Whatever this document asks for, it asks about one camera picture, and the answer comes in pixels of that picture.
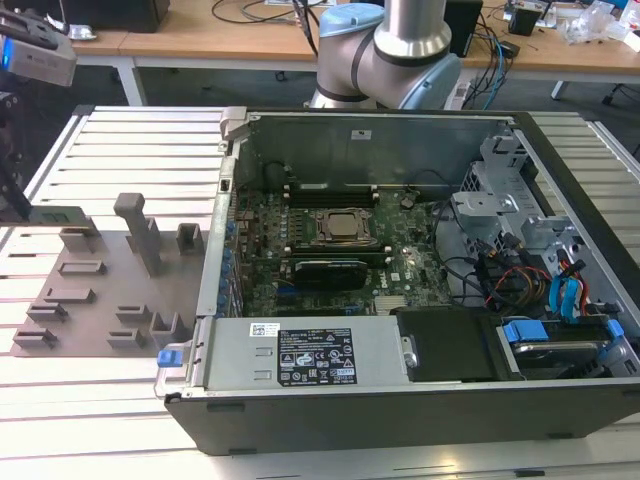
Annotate green RAM stick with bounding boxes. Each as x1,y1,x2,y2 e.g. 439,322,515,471
298,181,375,192
28,205,97,235

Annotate black RAM slot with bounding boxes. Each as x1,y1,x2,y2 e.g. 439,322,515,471
283,255,392,262
283,247,392,254
283,243,392,250
284,201,379,208
284,190,377,197
284,195,378,203
283,251,392,258

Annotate grey parts rack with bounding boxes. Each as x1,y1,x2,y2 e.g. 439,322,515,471
10,191,211,361

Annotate wooden desk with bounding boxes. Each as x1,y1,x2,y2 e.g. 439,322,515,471
59,0,640,109

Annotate grey power supply unit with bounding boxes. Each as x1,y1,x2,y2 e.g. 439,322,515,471
197,315,416,396

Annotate metal socket cover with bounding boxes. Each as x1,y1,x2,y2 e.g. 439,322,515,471
312,207,376,246

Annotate silver CPU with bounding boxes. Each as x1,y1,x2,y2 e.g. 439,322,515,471
327,214,362,237

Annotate black graphics card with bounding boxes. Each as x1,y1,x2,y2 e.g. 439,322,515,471
293,258,370,304

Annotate green motherboard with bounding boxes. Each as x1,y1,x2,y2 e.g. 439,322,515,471
234,184,451,319

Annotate black PC case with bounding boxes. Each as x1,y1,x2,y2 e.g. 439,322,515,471
154,105,640,456

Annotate white power strip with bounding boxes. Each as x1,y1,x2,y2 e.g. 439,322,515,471
449,79,474,109

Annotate black computer box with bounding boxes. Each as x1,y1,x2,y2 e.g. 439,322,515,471
443,0,484,59

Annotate metal drive cage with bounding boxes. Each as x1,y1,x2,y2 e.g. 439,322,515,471
449,133,591,321

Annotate black plastic shroud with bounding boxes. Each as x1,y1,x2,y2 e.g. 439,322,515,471
394,307,507,384

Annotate blue disk carrier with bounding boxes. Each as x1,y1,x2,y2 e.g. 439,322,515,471
503,319,624,351

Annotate hard disk drive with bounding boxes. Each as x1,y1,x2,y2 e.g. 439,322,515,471
509,339,601,381

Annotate clear plastic bags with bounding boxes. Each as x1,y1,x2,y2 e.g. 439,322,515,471
559,0,631,46

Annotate black chair base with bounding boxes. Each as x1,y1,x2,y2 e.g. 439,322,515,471
602,82,634,106

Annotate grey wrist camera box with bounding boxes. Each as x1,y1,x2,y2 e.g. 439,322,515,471
0,9,79,87

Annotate coloured power wire bundle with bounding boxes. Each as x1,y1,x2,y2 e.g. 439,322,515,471
479,239,556,311

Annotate blue flat cable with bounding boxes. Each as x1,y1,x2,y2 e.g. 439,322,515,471
562,272,591,326
547,274,565,315

